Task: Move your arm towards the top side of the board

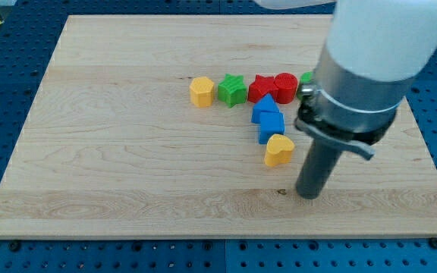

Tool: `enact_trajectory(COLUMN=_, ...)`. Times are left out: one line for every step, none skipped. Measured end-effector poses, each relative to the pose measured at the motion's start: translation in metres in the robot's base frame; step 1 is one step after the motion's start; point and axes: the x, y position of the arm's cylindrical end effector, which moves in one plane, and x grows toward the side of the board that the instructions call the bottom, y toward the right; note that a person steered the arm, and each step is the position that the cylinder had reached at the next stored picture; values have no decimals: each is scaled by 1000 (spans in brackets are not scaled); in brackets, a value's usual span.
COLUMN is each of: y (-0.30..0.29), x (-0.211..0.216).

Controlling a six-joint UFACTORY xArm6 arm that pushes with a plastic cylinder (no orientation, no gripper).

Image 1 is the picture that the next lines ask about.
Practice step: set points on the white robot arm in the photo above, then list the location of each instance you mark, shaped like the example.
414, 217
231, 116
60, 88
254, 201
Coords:
383, 40

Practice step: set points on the green block behind arm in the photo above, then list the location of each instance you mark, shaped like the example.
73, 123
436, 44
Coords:
305, 79

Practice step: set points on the light wooden board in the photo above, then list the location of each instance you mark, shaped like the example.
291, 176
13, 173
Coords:
113, 148

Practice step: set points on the green star block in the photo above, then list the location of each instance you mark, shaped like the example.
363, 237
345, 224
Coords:
232, 90

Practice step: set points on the yellow hexagon block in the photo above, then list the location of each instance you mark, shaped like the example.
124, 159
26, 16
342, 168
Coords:
202, 92

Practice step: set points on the blue cube block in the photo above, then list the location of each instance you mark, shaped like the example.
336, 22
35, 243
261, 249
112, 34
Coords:
270, 123

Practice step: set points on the blue triangle block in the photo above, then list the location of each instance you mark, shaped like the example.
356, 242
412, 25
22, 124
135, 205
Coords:
265, 104

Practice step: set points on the yellow heart block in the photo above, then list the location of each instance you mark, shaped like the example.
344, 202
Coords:
279, 150

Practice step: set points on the red star block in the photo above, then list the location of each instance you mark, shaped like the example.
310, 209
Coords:
262, 86

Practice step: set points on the red cylinder block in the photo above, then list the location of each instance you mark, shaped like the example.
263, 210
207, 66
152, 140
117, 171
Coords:
286, 84

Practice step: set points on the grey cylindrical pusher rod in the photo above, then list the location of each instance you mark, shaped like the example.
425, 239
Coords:
317, 167

